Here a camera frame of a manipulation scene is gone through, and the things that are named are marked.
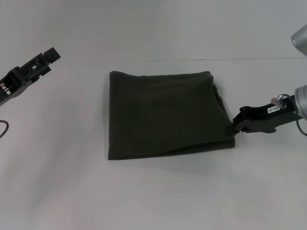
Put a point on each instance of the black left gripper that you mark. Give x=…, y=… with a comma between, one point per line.
x=19, y=80

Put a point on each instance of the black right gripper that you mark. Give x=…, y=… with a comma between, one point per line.
x=266, y=117

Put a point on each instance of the dark green FREE t-shirt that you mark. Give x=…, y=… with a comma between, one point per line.
x=163, y=115

